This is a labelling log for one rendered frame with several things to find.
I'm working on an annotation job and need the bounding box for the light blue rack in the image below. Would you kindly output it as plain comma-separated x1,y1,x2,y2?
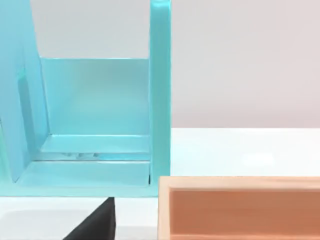
0,0,173,198

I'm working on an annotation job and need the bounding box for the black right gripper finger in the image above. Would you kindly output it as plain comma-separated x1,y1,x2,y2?
62,196,117,240

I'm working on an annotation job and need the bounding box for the shallow salmon-coloured box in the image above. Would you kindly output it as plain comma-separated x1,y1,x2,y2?
157,175,320,240

